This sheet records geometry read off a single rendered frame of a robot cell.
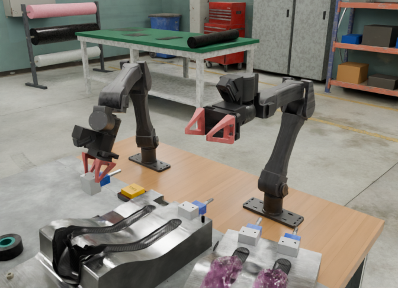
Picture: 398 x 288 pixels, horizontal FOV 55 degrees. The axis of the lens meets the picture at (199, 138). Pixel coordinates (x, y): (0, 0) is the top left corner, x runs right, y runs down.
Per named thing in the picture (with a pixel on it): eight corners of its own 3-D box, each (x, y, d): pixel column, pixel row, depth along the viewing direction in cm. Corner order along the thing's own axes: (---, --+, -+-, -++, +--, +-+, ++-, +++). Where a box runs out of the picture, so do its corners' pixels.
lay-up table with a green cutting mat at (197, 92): (138, 81, 651) (134, 19, 613) (255, 108, 503) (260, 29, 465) (80, 93, 572) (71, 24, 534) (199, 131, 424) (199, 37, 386)
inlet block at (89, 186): (116, 175, 127) (114, 160, 125) (125, 180, 124) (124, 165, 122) (82, 191, 118) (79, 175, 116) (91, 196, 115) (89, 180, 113)
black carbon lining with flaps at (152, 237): (149, 208, 116) (148, 181, 112) (188, 229, 106) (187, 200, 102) (40, 266, 92) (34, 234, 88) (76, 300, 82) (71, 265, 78)
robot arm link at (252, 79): (253, 80, 88) (279, 70, 96) (223, 74, 93) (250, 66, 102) (251, 126, 93) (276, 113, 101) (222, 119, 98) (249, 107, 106)
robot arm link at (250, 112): (243, 103, 91) (259, 96, 95) (224, 99, 94) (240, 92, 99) (242, 130, 93) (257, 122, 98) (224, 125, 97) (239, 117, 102)
